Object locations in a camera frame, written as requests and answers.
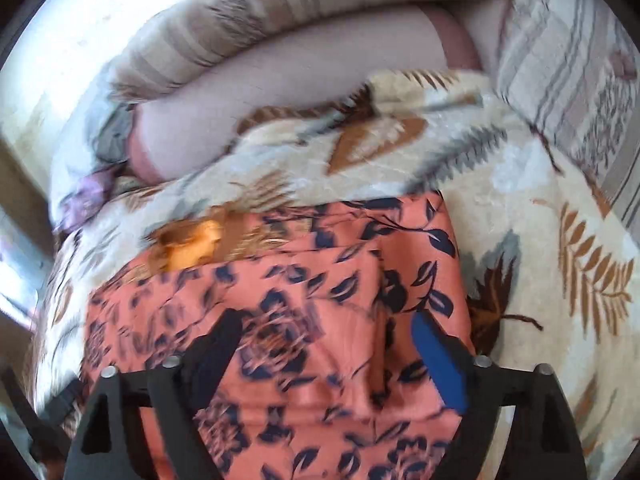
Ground orange floral cloth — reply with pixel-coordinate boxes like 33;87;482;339
82;192;476;480

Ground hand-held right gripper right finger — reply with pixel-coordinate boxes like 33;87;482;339
410;310;588;480

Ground grey crumpled cloth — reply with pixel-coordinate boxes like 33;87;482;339
97;107;138;171

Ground etched glass window pane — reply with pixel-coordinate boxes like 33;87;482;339
0;230;51;331

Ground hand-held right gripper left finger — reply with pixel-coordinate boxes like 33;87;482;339
62;307;246;480

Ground striped pillow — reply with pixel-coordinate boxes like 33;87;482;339
495;0;640;226

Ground purple cloth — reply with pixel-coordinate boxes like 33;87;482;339
60;170;118;221

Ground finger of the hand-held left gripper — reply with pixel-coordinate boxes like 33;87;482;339
0;365;69;462

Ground grey and purple clothes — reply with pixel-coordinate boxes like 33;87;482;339
50;85;133;201

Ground cream leaf-print blanket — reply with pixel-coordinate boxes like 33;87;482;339
30;70;640;480

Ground pink bed sheet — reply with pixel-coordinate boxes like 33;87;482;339
127;0;506;181

